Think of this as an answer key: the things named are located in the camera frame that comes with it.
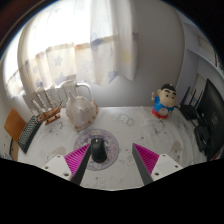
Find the black keyboard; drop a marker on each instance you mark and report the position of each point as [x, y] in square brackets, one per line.
[29, 133]

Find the black computer mouse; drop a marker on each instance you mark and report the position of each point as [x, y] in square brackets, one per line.
[98, 151]

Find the round printed mouse pad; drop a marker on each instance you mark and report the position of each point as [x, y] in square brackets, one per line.
[111, 143]

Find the white radiator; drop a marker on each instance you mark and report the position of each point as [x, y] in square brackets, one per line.
[50, 93]

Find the white wall shelf unit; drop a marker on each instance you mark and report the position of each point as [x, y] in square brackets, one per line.
[200, 53]

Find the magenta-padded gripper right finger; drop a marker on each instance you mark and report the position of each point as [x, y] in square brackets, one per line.
[148, 159]

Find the cartoon boy figurine clock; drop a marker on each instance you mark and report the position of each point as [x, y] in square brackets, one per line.
[163, 103]

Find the white star-print curtain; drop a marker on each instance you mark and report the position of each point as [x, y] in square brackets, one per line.
[83, 43]

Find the black computer monitor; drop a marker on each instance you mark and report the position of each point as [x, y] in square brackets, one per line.
[213, 116]

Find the white printed tablecloth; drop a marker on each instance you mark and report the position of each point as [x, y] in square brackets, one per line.
[140, 130]

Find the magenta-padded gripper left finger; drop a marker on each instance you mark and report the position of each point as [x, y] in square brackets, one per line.
[75, 159]

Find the wooden model sailing ship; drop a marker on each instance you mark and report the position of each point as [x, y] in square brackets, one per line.
[50, 115]

